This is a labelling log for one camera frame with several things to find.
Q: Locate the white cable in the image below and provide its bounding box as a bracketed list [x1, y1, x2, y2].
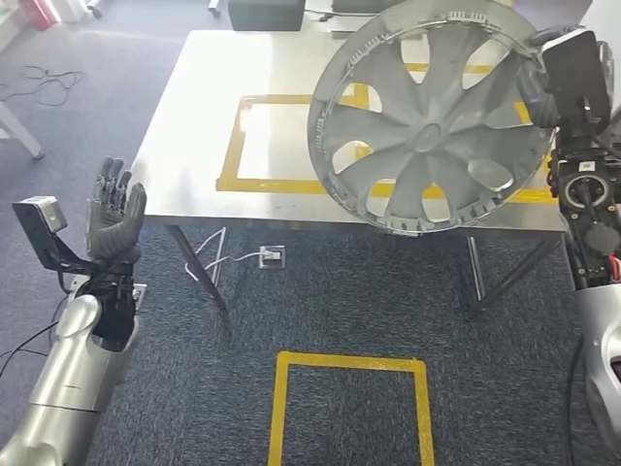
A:
[185, 228, 263, 284]

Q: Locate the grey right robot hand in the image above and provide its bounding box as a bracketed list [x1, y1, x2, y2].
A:
[516, 25, 616, 128]

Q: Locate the steel workbench table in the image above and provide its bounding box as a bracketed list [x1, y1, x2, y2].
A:
[131, 28, 568, 316]

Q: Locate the black cable tangle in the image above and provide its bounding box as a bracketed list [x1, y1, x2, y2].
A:
[0, 64, 85, 108]

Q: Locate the yellow tape outline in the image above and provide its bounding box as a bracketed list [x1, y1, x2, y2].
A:
[215, 60, 559, 206]

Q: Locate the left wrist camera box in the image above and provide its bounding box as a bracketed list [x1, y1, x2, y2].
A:
[12, 195, 93, 275]

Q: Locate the white table leg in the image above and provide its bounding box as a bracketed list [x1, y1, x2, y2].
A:
[0, 102, 45, 161]

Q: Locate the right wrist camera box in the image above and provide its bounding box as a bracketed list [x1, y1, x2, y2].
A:
[540, 28, 613, 133]

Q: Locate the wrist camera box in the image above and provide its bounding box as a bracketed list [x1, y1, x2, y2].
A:
[12, 195, 93, 275]
[540, 28, 613, 133]

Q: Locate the red object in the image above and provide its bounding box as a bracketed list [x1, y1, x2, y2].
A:
[19, 0, 54, 31]

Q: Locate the grey plastic wheel cover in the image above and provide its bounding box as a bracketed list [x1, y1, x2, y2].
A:
[307, 0, 555, 236]

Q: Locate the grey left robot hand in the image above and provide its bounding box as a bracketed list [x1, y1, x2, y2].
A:
[85, 155, 147, 264]

